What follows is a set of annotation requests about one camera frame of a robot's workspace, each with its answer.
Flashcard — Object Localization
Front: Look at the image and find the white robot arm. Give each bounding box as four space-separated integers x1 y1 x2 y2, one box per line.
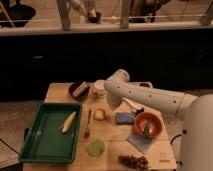
104 69 213 171

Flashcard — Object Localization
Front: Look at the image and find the white paper cup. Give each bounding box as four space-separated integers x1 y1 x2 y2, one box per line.
94 79 105 97

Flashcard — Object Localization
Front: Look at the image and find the green plastic cup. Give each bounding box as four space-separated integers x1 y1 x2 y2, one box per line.
87 139 105 157

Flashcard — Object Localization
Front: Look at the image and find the blue sponge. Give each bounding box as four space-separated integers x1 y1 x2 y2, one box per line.
115 112 135 125

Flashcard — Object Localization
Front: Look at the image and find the metal fork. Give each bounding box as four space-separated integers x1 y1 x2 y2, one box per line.
84 109 92 138

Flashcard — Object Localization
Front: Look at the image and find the red bowl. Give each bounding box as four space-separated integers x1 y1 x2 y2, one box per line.
132 112 163 139

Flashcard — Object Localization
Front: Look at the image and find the green vegetable in bowl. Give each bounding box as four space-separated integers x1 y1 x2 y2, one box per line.
143 122 151 138

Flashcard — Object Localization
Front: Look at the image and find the grey blue cloth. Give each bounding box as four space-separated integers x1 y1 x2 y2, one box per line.
127 133 154 154

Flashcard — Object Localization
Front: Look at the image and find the bunch of dark grapes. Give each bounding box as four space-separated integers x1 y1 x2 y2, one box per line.
118 155 149 171

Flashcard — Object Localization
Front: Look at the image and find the green plastic tray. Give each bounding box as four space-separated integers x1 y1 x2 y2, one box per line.
19 103 82 164

